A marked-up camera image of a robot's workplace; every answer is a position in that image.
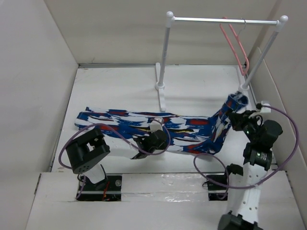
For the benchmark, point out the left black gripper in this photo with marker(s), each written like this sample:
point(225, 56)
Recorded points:
point(162, 146)

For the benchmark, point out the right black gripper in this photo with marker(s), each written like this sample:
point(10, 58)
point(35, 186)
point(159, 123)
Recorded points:
point(238, 119)

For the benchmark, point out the blue patterned trousers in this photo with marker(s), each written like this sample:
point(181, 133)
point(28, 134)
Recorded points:
point(192, 134)

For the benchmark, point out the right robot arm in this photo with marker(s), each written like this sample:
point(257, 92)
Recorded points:
point(245, 181)

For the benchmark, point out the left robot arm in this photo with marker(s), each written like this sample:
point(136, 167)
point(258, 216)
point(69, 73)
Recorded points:
point(86, 151)

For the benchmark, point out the white metal clothes rack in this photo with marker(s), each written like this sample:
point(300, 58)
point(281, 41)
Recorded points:
point(170, 19)

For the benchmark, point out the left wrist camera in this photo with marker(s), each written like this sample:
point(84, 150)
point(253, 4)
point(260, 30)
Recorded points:
point(156, 124)

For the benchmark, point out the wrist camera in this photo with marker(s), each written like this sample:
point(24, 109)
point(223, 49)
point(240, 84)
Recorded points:
point(156, 124)
point(263, 107)

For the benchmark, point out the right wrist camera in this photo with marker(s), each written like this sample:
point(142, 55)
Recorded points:
point(263, 107)

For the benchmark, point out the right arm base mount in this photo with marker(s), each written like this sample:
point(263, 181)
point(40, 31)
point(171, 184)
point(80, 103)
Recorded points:
point(217, 192)

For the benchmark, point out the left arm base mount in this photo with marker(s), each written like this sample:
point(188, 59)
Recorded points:
point(108, 191)

